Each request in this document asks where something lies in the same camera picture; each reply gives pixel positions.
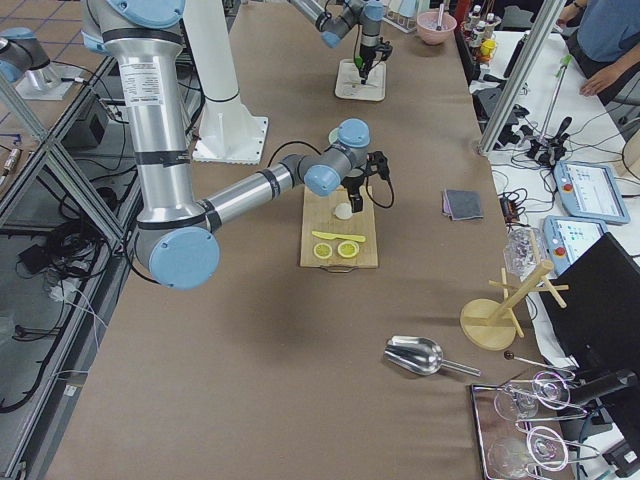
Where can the lemon slice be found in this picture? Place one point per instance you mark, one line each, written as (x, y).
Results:
(348, 249)
(322, 250)

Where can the teach pendant tablet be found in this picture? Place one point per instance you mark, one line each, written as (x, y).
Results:
(567, 238)
(589, 191)

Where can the clear plastic container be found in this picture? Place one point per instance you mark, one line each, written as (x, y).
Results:
(523, 251)

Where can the mint green bowl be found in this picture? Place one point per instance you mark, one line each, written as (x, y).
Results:
(333, 135)

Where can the upper teach pendant tablet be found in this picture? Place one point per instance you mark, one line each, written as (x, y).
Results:
(589, 191)

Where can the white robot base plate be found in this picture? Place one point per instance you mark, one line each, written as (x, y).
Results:
(229, 133)

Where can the lemon slice upper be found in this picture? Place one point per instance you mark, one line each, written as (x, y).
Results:
(322, 250)

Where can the person in blue shirt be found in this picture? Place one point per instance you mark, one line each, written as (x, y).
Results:
(606, 44)

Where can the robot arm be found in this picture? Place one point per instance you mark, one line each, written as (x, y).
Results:
(367, 15)
(182, 99)

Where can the bamboo cutting board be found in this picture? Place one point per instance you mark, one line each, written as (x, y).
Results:
(332, 243)

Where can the lemon slice lower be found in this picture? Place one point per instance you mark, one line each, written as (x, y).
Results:
(348, 249)

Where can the black wire glass rack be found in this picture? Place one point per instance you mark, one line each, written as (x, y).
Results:
(537, 448)

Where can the lower teach pendant tablet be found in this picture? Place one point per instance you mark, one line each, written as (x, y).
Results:
(567, 238)

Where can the yellow plastic knife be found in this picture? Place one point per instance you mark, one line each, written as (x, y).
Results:
(338, 236)

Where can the grey folded cloth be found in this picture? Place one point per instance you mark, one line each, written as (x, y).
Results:
(461, 205)

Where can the white steamed bun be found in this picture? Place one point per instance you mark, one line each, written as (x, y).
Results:
(343, 211)

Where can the clear wine glass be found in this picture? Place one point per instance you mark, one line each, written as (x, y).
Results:
(521, 399)

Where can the beige rabbit serving tray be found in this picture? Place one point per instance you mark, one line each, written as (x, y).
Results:
(349, 84)

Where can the pink bowl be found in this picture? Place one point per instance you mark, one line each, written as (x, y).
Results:
(434, 30)

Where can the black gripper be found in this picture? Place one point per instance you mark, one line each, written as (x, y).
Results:
(365, 55)
(352, 184)

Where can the black monitor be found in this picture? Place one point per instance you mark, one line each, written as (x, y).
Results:
(599, 327)

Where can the wooden mug tree stand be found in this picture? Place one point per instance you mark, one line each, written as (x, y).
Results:
(493, 325)

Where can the metal scoop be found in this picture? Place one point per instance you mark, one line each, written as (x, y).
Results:
(422, 356)

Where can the aluminium frame post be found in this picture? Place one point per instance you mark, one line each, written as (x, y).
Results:
(546, 20)

